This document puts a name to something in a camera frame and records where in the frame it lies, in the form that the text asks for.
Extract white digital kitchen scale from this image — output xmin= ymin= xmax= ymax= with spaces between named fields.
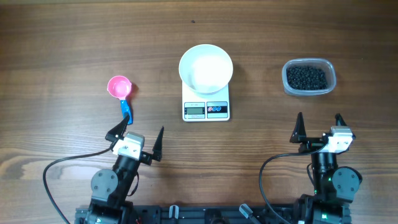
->
xmin=182 ymin=83 xmax=231 ymax=122

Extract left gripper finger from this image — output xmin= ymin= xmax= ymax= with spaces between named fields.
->
xmin=152 ymin=127 xmax=164 ymax=152
xmin=107 ymin=113 xmax=130 ymax=139

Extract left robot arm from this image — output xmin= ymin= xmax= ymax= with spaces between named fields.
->
xmin=75 ymin=115 xmax=164 ymax=224

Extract black beans in container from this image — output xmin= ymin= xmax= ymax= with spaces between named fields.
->
xmin=287 ymin=66 xmax=328 ymax=90

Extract pink scoop blue handle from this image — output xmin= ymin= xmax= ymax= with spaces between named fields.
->
xmin=107 ymin=76 xmax=133 ymax=125

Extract clear plastic container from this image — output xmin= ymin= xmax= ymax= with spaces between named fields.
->
xmin=282 ymin=58 xmax=336 ymax=96

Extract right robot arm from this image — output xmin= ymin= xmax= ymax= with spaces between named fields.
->
xmin=290 ymin=112 xmax=363 ymax=224

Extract right black cable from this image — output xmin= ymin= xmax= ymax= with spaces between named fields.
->
xmin=258 ymin=143 xmax=327 ymax=224

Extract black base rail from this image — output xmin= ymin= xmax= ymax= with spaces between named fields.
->
xmin=74 ymin=203 xmax=352 ymax=224

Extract white bowl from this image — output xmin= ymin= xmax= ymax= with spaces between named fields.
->
xmin=178 ymin=44 xmax=234 ymax=94

